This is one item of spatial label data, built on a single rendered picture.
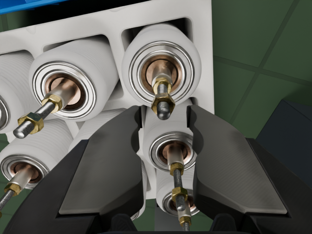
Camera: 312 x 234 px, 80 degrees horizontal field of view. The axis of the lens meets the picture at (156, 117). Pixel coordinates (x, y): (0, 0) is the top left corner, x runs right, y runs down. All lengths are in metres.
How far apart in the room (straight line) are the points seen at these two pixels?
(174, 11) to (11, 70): 0.23
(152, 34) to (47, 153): 0.24
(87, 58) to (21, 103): 0.11
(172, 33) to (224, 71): 0.31
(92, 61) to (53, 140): 0.17
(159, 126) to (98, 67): 0.11
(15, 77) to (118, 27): 0.15
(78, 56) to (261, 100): 0.47
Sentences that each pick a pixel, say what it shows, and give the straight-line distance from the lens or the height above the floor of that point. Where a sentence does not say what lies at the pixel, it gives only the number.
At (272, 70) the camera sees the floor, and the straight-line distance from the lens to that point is 0.56.
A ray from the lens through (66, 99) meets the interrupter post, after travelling 0.23.
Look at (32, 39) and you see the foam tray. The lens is 0.34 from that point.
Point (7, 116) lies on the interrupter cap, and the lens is 0.31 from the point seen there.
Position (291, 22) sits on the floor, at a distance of 0.55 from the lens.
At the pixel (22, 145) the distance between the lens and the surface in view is 0.35.
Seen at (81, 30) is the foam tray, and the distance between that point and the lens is 0.30.
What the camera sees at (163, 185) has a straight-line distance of 0.35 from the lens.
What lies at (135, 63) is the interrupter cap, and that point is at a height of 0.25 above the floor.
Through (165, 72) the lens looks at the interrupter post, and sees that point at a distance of 0.20.
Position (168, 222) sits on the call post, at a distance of 0.51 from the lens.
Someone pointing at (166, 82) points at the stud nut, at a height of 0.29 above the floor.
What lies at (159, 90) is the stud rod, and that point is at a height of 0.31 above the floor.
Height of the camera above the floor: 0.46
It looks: 60 degrees down
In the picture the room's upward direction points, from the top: 179 degrees counter-clockwise
